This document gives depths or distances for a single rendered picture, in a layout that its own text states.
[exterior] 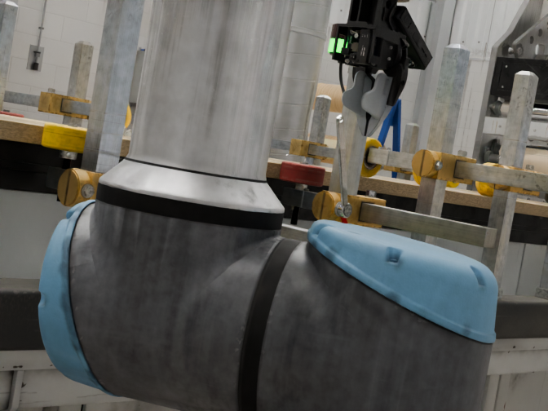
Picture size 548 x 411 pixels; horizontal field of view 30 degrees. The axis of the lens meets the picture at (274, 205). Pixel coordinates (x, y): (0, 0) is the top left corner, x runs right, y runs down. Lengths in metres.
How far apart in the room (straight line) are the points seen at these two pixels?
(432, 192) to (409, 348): 1.20
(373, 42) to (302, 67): 4.28
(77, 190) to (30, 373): 0.25
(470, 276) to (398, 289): 0.06
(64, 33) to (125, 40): 8.23
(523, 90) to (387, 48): 0.70
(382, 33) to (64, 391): 0.66
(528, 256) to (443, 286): 1.94
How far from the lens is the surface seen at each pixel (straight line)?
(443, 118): 1.91
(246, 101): 0.77
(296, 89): 5.68
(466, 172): 1.91
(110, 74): 1.36
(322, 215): 1.69
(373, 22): 1.46
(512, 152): 2.11
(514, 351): 2.30
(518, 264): 2.62
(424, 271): 0.71
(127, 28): 1.38
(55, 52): 9.56
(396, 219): 1.68
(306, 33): 5.71
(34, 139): 1.54
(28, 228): 1.58
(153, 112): 0.78
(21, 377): 1.39
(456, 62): 1.91
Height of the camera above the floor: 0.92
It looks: 3 degrees down
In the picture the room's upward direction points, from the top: 10 degrees clockwise
